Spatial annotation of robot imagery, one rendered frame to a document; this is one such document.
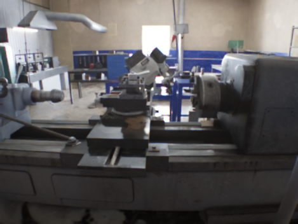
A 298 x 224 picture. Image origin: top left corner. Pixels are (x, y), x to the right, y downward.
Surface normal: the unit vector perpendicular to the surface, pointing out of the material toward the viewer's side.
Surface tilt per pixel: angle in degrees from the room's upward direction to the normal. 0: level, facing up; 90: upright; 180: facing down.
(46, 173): 90
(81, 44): 90
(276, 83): 90
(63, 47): 90
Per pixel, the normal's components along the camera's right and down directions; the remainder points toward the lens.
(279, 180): -0.04, 0.33
